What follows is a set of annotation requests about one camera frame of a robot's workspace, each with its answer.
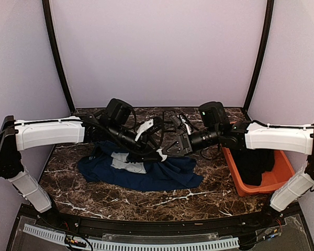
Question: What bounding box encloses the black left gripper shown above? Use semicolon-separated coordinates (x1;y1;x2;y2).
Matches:
108;122;163;163

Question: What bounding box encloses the round gold white brooch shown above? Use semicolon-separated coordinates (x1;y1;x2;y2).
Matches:
156;149;167;162

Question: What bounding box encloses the black brooch box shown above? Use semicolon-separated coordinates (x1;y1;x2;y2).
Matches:
162;109;176;133

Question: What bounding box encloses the blue printed t-shirt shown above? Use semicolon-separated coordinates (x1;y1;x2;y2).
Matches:
77;141;204;192

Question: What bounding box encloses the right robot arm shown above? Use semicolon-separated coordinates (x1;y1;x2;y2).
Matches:
162;101;314;227

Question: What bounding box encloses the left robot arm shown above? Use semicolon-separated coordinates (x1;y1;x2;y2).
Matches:
0;98;166;228

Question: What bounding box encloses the black garment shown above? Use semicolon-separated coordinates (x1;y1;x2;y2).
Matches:
231;149;275;186

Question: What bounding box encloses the orange plastic basket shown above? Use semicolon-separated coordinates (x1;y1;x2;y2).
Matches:
221;121;296;197

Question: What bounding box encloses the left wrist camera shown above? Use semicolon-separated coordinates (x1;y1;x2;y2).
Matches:
135;117;163;142

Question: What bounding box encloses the white slotted cable duct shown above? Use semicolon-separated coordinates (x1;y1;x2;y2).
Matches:
23;223;240;250

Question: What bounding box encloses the black front rail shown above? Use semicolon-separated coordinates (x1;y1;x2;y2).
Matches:
15;204;278;237

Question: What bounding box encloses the right black frame post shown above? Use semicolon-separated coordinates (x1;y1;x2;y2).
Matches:
242;0;275;115

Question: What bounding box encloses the black frame post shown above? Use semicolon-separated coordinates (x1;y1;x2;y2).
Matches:
42;0;76;113
242;0;275;115

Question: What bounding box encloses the left black frame post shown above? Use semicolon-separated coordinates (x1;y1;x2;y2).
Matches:
42;0;76;113

